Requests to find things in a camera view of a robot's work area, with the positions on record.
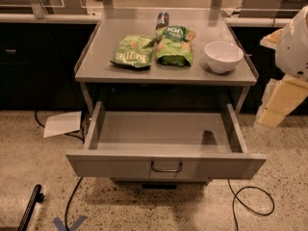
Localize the green dang rice chip bag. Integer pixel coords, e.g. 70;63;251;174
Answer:
155;25;195;66

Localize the grey background table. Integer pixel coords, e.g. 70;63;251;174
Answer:
239;0;308;18

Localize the black cable on left floor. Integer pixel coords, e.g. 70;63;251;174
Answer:
34;109;86;231

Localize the green kettle chip bag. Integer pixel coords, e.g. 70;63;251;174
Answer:
110;35;156;69

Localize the black drawer handle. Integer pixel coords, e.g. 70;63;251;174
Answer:
150;162;183;173

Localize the black bar object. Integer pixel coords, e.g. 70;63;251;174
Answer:
17;184;44;231

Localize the grey metal cabinet table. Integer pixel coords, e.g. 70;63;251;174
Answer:
73;7;260;116

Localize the white paper sheet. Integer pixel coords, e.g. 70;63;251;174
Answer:
43;112;82;138

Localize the dark counter cabinet left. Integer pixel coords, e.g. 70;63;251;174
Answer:
0;23;94;110

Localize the white ceramic bowl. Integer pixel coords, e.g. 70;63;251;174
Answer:
204;41;244;73

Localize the black cable on right floor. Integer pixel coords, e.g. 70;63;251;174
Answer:
227;178;276;231

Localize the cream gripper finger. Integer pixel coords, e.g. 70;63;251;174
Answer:
260;28;283;50
257;74;308;128

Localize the open grey top drawer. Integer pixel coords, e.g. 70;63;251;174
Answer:
66;103;266;182

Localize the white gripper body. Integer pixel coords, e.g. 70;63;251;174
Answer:
275;6;308;80

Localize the black cable on floor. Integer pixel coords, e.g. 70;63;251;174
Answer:
34;109;86;231
227;178;276;231

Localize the blue tape cross mark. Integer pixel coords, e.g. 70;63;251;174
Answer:
52;215;89;231

